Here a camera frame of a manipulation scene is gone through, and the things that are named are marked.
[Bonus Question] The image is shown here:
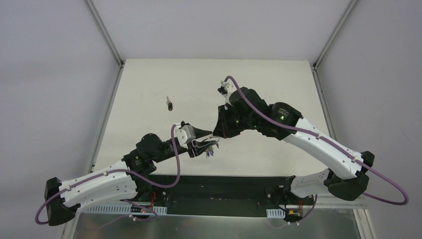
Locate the left white controller board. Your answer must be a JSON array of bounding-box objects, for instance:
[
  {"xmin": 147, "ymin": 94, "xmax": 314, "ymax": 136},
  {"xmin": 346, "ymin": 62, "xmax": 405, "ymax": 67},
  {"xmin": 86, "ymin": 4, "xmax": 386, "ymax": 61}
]
[{"xmin": 83, "ymin": 203, "xmax": 152, "ymax": 215}]

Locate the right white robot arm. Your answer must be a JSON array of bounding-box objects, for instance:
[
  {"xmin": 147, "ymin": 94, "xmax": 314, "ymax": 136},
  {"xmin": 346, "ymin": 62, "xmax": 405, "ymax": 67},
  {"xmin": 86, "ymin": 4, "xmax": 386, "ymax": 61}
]
[{"xmin": 213, "ymin": 86, "xmax": 374, "ymax": 204}]

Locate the aluminium frame post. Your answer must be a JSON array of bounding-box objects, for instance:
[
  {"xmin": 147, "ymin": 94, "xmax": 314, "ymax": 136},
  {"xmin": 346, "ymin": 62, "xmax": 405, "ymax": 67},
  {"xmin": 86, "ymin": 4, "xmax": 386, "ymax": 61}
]
[
  {"xmin": 84, "ymin": 0, "xmax": 124, "ymax": 69},
  {"xmin": 313, "ymin": 0, "xmax": 360, "ymax": 71}
]

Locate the silver metal binder keyring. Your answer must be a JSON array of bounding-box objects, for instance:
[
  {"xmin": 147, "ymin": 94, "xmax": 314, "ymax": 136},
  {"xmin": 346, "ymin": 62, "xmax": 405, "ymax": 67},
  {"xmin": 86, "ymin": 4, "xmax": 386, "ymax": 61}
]
[{"xmin": 200, "ymin": 135, "xmax": 220, "ymax": 150}]

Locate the black metal base rail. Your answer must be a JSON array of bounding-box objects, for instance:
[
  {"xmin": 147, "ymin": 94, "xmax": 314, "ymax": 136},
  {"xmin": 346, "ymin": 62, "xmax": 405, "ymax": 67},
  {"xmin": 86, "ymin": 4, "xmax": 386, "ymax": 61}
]
[{"xmin": 129, "ymin": 176, "xmax": 314, "ymax": 217}]

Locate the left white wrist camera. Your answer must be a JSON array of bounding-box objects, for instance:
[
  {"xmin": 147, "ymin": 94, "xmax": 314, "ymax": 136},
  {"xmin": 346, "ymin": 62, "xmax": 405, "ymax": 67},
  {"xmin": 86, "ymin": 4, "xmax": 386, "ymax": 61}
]
[{"xmin": 173, "ymin": 121, "xmax": 196, "ymax": 147}]

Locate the key with black head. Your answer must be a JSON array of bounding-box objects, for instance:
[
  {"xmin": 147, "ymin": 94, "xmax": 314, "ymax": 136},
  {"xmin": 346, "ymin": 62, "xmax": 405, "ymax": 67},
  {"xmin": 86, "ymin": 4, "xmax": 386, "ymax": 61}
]
[{"xmin": 166, "ymin": 97, "xmax": 173, "ymax": 111}]

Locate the white controller board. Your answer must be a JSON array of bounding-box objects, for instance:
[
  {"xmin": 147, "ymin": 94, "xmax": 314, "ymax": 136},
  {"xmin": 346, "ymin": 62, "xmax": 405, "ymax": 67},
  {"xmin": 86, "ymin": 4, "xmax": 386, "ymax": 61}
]
[
  {"xmin": 83, "ymin": 203, "xmax": 152, "ymax": 215},
  {"xmin": 266, "ymin": 209, "xmax": 303, "ymax": 223}
]

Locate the right aluminium frame post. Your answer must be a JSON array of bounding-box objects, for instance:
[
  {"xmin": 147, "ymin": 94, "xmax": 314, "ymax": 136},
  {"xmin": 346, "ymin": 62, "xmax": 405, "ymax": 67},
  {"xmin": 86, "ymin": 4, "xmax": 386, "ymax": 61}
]
[{"xmin": 313, "ymin": 0, "xmax": 360, "ymax": 71}]

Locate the left aluminium frame post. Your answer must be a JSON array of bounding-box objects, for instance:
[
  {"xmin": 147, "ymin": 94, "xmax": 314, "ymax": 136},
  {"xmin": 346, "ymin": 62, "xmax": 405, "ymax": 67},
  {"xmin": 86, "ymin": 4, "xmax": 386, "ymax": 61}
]
[{"xmin": 84, "ymin": 0, "xmax": 124, "ymax": 69}]

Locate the right white controller board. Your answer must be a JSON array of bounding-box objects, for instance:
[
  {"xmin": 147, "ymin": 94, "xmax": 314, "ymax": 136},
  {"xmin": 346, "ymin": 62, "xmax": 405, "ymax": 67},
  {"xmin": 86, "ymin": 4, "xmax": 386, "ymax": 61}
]
[{"xmin": 266, "ymin": 209, "xmax": 303, "ymax": 223}]

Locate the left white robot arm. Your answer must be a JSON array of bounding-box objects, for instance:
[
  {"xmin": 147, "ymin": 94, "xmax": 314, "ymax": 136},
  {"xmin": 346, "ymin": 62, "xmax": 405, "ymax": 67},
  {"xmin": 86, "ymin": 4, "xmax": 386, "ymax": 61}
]
[{"xmin": 35, "ymin": 122, "xmax": 218, "ymax": 226}]

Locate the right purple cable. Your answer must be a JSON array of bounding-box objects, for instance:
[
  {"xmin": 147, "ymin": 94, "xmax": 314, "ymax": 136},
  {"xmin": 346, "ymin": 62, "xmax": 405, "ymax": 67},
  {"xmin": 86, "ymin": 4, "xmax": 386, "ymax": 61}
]
[{"xmin": 224, "ymin": 76, "xmax": 410, "ymax": 228}]

